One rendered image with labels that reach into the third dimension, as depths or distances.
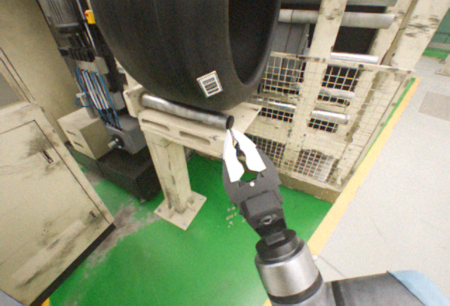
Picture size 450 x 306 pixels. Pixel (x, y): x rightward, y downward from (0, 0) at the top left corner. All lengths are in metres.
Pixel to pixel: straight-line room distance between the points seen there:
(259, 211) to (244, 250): 1.06
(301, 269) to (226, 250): 0.97
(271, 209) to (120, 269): 1.21
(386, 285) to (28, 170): 1.07
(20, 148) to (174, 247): 0.89
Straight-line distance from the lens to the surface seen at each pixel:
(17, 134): 0.97
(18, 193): 1.06
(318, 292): 0.36
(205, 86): 0.41
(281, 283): 0.33
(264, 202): 0.23
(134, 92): 0.71
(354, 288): 0.37
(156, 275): 1.30
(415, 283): 0.37
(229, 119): 0.53
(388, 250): 1.61
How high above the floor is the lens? 1.19
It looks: 37 degrees down
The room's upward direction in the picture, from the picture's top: straight up
